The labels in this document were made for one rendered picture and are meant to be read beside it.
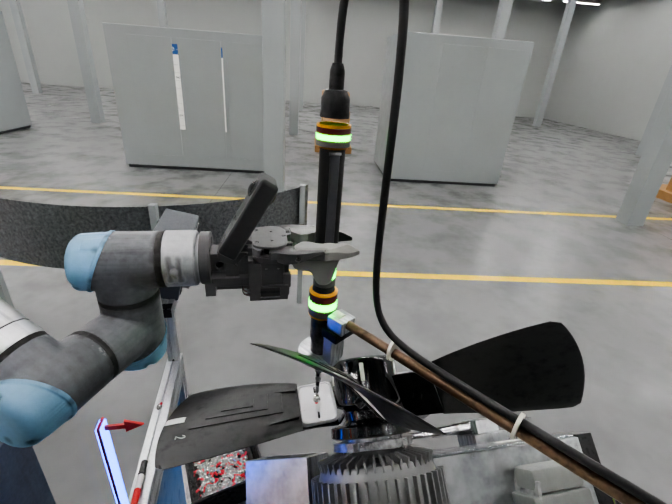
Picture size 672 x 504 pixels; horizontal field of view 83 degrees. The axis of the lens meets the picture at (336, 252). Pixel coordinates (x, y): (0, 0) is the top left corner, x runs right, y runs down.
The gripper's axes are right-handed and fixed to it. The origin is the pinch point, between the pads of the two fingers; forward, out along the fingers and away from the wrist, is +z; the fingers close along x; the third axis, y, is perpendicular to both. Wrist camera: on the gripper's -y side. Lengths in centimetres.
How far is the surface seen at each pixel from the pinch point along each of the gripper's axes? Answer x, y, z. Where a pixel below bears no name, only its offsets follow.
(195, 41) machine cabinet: -613, -41, -91
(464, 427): 2.1, 40.5, 26.7
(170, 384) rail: -42, 64, -38
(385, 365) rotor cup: -0.6, 25.0, 9.1
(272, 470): 0.8, 47.2, -11.0
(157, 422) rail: -29, 65, -40
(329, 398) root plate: -0.4, 31.3, -0.7
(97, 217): -170, 61, -98
